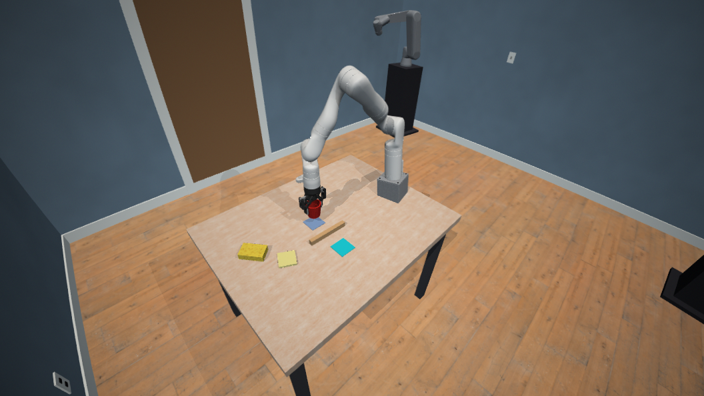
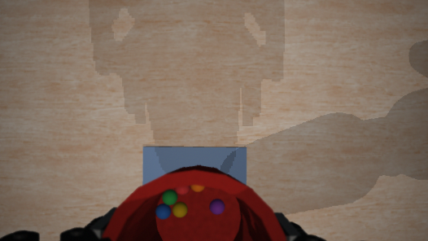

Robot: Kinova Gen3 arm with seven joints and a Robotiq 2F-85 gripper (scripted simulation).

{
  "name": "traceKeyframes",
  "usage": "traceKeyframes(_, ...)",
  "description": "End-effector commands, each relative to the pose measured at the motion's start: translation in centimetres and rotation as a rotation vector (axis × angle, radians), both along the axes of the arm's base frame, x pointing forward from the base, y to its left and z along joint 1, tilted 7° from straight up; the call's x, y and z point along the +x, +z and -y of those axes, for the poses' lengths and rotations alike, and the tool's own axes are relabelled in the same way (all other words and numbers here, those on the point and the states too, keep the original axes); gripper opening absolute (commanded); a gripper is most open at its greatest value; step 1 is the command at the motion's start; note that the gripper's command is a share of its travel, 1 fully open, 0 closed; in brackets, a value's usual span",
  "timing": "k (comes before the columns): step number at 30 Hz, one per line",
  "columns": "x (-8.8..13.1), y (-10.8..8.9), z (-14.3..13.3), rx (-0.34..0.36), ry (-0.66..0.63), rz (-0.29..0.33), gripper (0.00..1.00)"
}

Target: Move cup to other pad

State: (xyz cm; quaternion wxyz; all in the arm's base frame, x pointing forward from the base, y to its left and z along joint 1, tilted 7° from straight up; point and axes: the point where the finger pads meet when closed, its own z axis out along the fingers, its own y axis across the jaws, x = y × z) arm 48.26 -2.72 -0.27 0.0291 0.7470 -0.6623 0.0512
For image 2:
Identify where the purple marble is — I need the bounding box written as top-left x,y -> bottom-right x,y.
209,199 -> 225,215

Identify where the dark red cup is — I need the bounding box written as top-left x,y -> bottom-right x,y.
103,165 -> 286,241

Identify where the green marble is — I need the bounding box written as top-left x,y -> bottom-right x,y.
162,190 -> 177,205

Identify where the yellow marble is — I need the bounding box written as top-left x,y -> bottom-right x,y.
173,202 -> 188,217

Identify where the orange marble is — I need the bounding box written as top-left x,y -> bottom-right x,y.
190,185 -> 205,192

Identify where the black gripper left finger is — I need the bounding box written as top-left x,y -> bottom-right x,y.
0,208 -> 116,241

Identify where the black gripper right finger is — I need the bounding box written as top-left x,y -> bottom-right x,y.
274,213 -> 326,241

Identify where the dark blue marble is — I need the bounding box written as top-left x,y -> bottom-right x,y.
155,204 -> 171,219

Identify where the dark red marble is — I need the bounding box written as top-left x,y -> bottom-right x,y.
175,186 -> 190,195

